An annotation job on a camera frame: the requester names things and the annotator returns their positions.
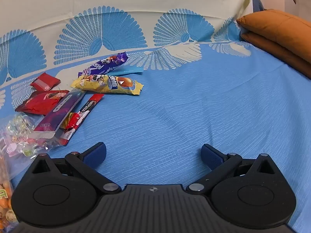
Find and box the purple candy wrapper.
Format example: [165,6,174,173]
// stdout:
[78,52,128,78]

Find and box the orange pillow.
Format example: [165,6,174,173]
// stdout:
[240,33,311,80]
[236,9,311,63]

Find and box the large red pouch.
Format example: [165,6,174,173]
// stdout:
[15,90,70,116]

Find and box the long purple bar packet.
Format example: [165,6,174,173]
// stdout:
[33,89,86,139]

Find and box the yellow snack packet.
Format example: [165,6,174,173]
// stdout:
[70,74,144,95]

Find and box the thin blue packet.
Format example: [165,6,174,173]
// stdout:
[107,66,144,76]

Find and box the small red packet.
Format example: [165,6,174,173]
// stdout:
[30,73,61,91]

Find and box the red coffee stick packet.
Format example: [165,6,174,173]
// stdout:
[59,113,84,146]
[73,93,105,127]

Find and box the blue sofa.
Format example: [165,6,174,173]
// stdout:
[249,0,266,12]

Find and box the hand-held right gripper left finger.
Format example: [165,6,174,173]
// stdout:
[31,142,122,195]

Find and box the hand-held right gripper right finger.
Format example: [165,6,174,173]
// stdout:
[186,144,276,195]

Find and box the blue fan-print bedsheet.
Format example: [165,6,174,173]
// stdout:
[0,0,311,233]

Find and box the clear bag of candies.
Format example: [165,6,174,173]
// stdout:
[0,114,61,161]

